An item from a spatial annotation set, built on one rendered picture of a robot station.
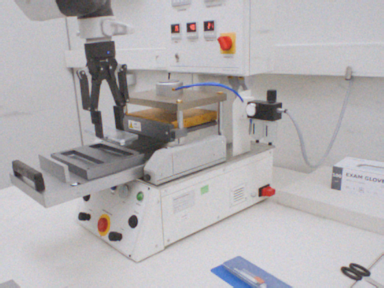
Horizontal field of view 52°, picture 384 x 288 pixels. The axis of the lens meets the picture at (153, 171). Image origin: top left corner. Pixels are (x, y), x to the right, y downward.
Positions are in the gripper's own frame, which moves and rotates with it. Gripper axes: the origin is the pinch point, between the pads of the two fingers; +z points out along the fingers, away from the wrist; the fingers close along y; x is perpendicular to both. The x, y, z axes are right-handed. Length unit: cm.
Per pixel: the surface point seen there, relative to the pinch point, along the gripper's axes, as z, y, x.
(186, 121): 1.7, -17.6, 10.4
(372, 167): 21, -63, 40
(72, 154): 8.3, 7.9, -8.0
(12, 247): 31.3, 27.6, -13.1
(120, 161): 7.2, 4.1, 10.3
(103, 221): 26.1, 6.1, 1.4
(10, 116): 21, -20, -149
